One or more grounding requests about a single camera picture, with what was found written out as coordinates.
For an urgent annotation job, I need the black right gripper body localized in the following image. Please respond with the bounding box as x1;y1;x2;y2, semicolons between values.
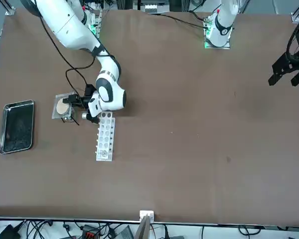
82;84;96;110

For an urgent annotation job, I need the wire gauze ceramic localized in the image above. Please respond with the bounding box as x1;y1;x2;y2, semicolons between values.
51;92;75;120

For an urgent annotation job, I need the steel tray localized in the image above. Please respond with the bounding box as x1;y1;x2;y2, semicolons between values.
0;99;35;155

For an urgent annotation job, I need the white test tube rack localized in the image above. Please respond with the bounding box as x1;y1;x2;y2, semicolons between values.
94;111;117;162

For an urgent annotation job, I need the red black electronic box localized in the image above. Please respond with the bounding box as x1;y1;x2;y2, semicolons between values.
81;225;101;239

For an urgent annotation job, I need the ridged black power supply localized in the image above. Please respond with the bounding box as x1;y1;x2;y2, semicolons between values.
117;225;135;239

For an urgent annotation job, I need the black power adapter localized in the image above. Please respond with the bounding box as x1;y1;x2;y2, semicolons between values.
0;224;22;239

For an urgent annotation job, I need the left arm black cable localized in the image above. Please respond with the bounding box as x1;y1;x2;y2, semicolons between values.
286;14;299;59

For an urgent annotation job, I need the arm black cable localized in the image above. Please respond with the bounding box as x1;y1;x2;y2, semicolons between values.
286;14;299;59
38;12;110;100

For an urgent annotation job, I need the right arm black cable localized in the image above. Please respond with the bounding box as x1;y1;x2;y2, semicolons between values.
38;12;110;100

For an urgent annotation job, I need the thin black cable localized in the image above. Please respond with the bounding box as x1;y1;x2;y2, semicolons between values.
149;12;210;32

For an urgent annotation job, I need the white post foot bracket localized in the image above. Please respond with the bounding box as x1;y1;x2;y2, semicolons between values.
139;210;155;222

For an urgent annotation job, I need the aluminium camera post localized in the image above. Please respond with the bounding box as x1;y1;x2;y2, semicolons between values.
135;215;151;239

